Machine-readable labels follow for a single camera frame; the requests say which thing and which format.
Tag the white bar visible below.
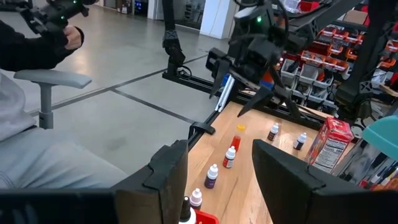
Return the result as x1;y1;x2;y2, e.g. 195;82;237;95
214;73;236;113

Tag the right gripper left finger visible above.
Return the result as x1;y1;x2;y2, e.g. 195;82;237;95
111;139;190;224

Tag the white bottle with black nozzle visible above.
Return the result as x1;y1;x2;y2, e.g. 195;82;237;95
178;195;197;224

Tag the person's hand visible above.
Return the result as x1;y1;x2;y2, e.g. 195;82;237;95
63;24;84;50

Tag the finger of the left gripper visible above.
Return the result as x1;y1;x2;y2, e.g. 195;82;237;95
237;86;275;119
209;58;233;100

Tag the white cap dropper bottle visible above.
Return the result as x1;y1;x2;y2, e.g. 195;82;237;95
293;132;308;151
267;123;280;142

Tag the teal metal box grater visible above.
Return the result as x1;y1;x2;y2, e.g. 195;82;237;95
334;114;398;191

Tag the cardboard box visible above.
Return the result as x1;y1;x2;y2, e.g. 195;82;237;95
343;9;368;26

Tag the red label dropper bottle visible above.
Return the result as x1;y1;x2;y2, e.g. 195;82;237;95
223;145;237;169

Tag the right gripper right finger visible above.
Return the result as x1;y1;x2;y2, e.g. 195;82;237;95
251;138;398;224

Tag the red Froot Loops cereal box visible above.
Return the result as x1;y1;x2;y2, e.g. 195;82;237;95
303;116;355;174

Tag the person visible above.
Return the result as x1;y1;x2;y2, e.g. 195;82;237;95
0;71;129;190

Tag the orange cap dropper bottle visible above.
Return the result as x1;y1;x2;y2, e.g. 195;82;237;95
230;123;246;153

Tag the person's forearm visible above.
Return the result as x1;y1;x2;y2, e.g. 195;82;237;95
0;20;85;73

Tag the parts bin storage rack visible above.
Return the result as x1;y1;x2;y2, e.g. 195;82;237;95
278;0;398;108

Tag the brown liquid dropper bottle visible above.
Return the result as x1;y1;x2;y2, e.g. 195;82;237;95
189;188;203;211

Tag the gray office chair armrest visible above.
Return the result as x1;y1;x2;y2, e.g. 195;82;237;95
13;68;93;130

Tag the black frame clamp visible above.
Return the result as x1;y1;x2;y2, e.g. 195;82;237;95
188;121;216;144

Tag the dark liquid dropper bottle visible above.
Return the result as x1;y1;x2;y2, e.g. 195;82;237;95
204;164;219;190

